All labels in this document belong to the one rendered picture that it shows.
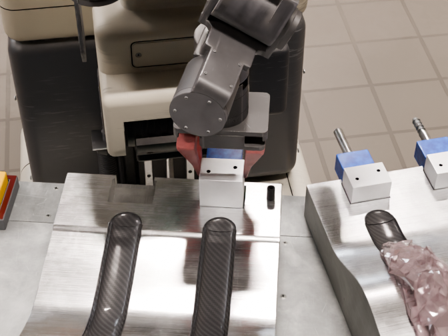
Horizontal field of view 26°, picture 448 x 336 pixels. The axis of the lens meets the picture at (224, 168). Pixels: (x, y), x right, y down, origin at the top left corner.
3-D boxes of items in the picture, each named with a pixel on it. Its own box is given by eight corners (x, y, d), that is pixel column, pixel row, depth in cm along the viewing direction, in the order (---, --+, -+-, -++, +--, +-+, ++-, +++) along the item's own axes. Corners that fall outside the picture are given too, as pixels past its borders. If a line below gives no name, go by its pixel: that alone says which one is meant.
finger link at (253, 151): (263, 197, 111) (265, 137, 104) (200, 193, 111) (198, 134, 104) (265, 155, 115) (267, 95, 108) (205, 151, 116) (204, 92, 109)
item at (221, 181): (209, 134, 123) (208, 102, 119) (249, 135, 123) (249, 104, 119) (200, 211, 114) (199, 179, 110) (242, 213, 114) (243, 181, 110)
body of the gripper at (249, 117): (267, 145, 105) (269, 94, 99) (173, 141, 105) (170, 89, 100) (269, 105, 109) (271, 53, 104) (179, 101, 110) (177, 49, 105)
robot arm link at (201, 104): (306, 4, 96) (229, -38, 94) (283, 79, 88) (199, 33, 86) (253, 80, 104) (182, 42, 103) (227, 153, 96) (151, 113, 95)
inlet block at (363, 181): (318, 149, 129) (321, 118, 126) (353, 143, 130) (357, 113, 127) (349, 219, 120) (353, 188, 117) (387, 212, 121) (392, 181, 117)
